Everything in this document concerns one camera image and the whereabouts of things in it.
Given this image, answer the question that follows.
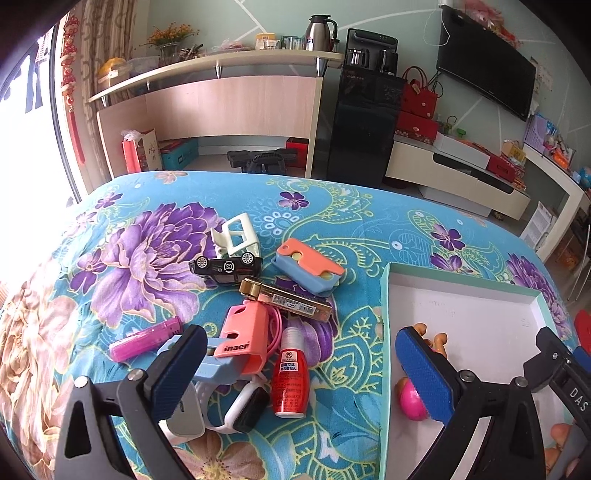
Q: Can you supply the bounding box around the pink highlighter pen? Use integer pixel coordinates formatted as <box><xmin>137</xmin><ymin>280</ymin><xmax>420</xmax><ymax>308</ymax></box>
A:
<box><xmin>109</xmin><ymin>317</ymin><xmax>183</xmax><ymax>363</ymax></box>

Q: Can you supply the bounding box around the white smart watch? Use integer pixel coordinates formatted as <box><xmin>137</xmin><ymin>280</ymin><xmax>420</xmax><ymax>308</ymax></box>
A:
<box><xmin>158</xmin><ymin>374</ymin><xmax>270</xmax><ymax>445</ymax></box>

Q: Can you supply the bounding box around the pink puppy toy figure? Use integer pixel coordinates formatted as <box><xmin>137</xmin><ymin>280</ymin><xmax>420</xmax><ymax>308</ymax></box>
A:
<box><xmin>394</xmin><ymin>322</ymin><xmax>448</xmax><ymax>422</ymax></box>

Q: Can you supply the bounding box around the light blue toy case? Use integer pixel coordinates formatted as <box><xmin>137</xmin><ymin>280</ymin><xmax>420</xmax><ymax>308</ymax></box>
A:
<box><xmin>156</xmin><ymin>335</ymin><xmax>249</xmax><ymax>386</ymax></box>

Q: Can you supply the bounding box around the pink phone holder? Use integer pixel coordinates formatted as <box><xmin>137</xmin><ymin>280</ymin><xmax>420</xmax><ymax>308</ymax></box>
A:
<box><xmin>213</xmin><ymin>300</ymin><xmax>283</xmax><ymax>375</ymax></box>

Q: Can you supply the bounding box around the red stain remover bottle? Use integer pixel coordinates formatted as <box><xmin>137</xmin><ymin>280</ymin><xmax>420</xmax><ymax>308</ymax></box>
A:
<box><xmin>271</xmin><ymin>327</ymin><xmax>310</xmax><ymax>419</ymax></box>

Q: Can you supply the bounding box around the red plastic stool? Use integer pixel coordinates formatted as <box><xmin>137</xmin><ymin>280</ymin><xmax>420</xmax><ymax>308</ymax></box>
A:
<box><xmin>574</xmin><ymin>310</ymin><xmax>591</xmax><ymax>355</ymax></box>

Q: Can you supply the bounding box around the white shallow box tray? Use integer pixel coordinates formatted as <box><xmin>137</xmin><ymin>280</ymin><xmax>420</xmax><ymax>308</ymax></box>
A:
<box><xmin>379</xmin><ymin>263</ymin><xmax>555</xmax><ymax>479</ymax></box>

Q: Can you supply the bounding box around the white side desk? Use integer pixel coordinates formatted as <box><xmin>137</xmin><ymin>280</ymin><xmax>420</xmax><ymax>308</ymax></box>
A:
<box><xmin>522</xmin><ymin>144</ymin><xmax>590</xmax><ymax>262</ymax></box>

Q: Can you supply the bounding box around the floral blue table cloth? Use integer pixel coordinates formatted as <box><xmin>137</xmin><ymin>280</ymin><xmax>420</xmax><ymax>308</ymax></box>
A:
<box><xmin>1</xmin><ymin>171</ymin><xmax>578</xmax><ymax>479</ymax></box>

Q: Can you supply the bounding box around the white TV cabinet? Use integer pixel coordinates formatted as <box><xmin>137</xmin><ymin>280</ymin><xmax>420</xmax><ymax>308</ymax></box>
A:
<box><xmin>386</xmin><ymin>136</ymin><xmax>530</xmax><ymax>220</ymax></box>

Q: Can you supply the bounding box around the black toy car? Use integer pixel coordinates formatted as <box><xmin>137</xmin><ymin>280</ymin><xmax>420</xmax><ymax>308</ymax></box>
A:
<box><xmin>189</xmin><ymin>253</ymin><xmax>263</xmax><ymax>285</ymax></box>

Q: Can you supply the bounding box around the white flat box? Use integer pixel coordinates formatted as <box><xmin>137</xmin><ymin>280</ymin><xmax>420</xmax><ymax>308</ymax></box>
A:
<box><xmin>433</xmin><ymin>133</ymin><xmax>490</xmax><ymax>169</ymax></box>

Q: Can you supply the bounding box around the gold harmonica box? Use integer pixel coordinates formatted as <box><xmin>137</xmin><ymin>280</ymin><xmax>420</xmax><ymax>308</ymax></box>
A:
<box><xmin>239</xmin><ymin>278</ymin><xmax>332</xmax><ymax>322</ymax></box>

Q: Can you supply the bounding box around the white toy truck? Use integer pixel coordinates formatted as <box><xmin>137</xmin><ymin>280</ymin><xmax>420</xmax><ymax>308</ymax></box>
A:
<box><xmin>211</xmin><ymin>213</ymin><xmax>260</xmax><ymax>258</ymax></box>

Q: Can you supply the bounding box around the orange blue toy case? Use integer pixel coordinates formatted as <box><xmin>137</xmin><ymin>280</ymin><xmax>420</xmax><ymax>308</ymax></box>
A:
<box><xmin>271</xmin><ymin>238</ymin><xmax>346</xmax><ymax>297</ymax></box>

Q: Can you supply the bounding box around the red gift box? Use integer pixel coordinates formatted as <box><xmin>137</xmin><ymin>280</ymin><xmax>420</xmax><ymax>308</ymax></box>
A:
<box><xmin>396</xmin><ymin>111</ymin><xmax>439</xmax><ymax>144</ymax></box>

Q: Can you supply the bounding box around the red paper bag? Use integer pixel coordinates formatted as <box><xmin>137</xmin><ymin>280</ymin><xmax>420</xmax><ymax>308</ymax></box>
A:
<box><xmin>121</xmin><ymin>129</ymin><xmax>162</xmax><ymax>174</ymax></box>

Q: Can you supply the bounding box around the red gift bag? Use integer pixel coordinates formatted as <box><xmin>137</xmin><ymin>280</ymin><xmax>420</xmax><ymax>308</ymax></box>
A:
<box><xmin>402</xmin><ymin>66</ymin><xmax>438</xmax><ymax>120</ymax></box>

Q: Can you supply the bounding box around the teal storage box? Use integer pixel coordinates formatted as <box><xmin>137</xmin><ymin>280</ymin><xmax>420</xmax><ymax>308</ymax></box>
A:
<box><xmin>158</xmin><ymin>138</ymin><xmax>199</xmax><ymax>170</ymax></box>

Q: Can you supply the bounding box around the black water dispenser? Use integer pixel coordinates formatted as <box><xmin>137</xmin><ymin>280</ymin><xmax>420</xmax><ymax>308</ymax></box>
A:
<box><xmin>327</xmin><ymin>28</ymin><xmax>405</xmax><ymax>188</ymax></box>

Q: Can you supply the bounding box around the black bag on floor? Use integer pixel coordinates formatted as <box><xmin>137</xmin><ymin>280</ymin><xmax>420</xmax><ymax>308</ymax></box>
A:
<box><xmin>226</xmin><ymin>148</ymin><xmax>297</xmax><ymax>175</ymax></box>

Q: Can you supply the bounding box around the red hanging decoration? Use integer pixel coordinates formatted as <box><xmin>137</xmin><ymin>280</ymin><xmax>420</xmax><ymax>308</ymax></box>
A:
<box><xmin>59</xmin><ymin>13</ymin><xmax>85</xmax><ymax>165</ymax></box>

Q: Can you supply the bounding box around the wooden bar counter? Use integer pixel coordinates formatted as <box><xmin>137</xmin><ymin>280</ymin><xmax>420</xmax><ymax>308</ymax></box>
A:
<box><xmin>89</xmin><ymin>50</ymin><xmax>344</xmax><ymax>177</ymax></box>

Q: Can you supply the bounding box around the steel thermos jug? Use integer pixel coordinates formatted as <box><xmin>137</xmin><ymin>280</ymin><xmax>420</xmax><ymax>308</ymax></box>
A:
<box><xmin>304</xmin><ymin>14</ymin><xmax>339</xmax><ymax>52</ymax></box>

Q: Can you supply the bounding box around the orange flower vase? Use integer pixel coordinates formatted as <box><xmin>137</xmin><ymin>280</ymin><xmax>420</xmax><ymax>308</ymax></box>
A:
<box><xmin>144</xmin><ymin>23</ymin><xmax>199</xmax><ymax>66</ymax></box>

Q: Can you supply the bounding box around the black wall television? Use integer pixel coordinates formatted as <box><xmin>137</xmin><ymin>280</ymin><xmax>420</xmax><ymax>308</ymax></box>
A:
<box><xmin>436</xmin><ymin>6</ymin><xmax>536</xmax><ymax>121</ymax></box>

